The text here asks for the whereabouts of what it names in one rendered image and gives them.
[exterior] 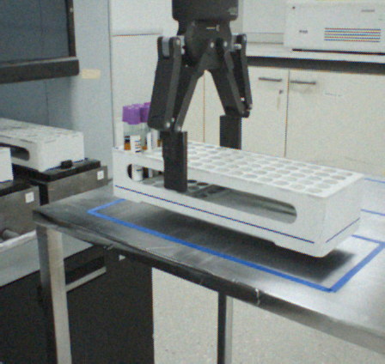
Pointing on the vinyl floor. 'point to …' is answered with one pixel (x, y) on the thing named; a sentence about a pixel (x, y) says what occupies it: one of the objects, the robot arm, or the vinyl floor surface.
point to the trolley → (225, 265)
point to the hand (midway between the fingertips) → (204, 161)
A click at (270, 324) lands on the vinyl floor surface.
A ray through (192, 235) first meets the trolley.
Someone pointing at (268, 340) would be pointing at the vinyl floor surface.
